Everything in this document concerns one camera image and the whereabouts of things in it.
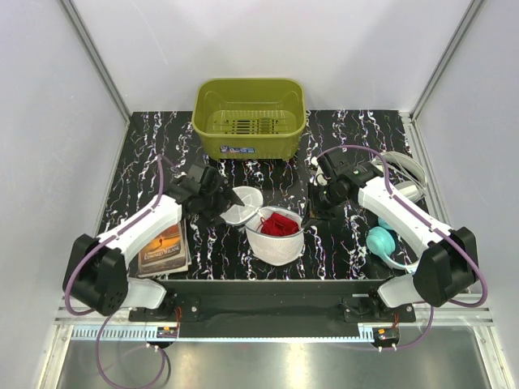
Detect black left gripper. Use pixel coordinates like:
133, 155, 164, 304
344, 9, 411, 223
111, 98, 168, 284
199, 174, 243, 228

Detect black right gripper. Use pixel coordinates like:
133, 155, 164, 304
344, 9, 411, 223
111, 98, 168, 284
302, 182, 349, 229

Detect red bra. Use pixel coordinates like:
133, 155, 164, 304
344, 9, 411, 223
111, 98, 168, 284
259, 212, 300, 237

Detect white mesh laundry bag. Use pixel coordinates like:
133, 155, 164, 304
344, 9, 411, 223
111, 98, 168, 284
221, 186, 304, 266

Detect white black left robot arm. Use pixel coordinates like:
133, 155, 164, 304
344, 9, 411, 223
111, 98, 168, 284
62, 163, 244, 321

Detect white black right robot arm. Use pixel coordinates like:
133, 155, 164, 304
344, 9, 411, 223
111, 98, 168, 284
302, 145, 488, 322

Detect teal cat-ear headphones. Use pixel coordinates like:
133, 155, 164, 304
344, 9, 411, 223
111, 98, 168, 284
366, 217, 418, 273

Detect olive green plastic basket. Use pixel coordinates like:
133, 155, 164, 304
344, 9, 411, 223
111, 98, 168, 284
191, 78, 307, 160

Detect dark orange paperback book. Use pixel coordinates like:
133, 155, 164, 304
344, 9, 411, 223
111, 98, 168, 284
136, 220, 191, 278

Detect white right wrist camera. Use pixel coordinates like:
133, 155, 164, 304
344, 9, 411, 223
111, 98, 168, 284
311, 161, 328, 186

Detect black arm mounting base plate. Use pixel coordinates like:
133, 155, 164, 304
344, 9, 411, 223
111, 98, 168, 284
129, 280, 416, 342

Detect white slotted cable duct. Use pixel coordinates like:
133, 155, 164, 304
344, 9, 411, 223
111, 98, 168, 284
71, 325, 178, 342

